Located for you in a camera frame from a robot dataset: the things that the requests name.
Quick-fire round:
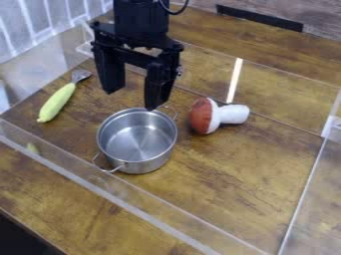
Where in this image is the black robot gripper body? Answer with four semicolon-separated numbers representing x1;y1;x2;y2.
90;0;185;81

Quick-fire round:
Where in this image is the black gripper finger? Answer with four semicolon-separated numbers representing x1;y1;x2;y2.
145;62;175;111
94;46;126;95

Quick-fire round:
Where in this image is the silver metal pot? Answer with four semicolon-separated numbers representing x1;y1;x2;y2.
92;106;178;174

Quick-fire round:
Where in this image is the black bar on table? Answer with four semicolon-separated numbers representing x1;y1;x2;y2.
215;4;304;32

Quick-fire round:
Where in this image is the clear acrylic front barrier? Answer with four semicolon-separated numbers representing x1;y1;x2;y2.
0;119;269;255

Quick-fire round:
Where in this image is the clear acrylic right panel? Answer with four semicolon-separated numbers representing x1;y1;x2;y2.
278;91;341;255

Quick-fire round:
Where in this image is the clear acrylic triangle bracket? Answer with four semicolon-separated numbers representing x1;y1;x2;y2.
76;22;95;58

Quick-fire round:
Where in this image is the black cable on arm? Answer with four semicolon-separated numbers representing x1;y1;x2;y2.
159;0;191;16

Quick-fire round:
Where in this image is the yellow-green handled peeler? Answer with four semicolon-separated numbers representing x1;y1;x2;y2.
38;70;92;123

